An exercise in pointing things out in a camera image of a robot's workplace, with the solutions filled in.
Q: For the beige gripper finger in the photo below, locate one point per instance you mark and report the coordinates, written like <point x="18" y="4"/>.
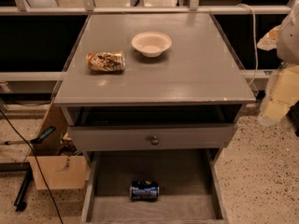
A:
<point x="269" y="40"/>
<point x="282" y="92"/>

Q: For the blue pepsi can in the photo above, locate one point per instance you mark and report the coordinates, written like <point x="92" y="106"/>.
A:
<point x="144" y="190"/>

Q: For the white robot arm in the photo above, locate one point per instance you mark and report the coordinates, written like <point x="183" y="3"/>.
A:
<point x="288" y="37"/>

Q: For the closed grey top drawer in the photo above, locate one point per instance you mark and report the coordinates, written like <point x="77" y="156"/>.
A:
<point x="138" y="138"/>

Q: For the grey drawer cabinet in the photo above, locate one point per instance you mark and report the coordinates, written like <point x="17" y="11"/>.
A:
<point x="195" y="82"/>

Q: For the open grey middle drawer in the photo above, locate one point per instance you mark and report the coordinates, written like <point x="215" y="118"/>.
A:
<point x="189" y="188"/>

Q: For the round metal drawer knob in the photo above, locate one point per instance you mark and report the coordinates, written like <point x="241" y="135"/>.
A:
<point x="154" y="140"/>

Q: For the gold crumpled snack can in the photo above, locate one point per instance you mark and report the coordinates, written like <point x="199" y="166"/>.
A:
<point x="112" y="61"/>

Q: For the white paper bowl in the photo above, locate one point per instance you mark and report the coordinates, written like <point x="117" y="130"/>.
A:
<point x="151" y="44"/>

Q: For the cardboard box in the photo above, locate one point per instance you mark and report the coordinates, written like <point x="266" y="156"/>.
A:
<point x="58" y="172"/>

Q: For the black metal stand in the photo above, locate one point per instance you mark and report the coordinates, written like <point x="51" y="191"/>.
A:
<point x="19" y="203"/>

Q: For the black handled tool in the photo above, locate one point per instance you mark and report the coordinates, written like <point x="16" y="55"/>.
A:
<point x="38" y="140"/>

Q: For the metal railing frame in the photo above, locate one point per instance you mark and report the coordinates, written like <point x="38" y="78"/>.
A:
<point x="89" y="7"/>

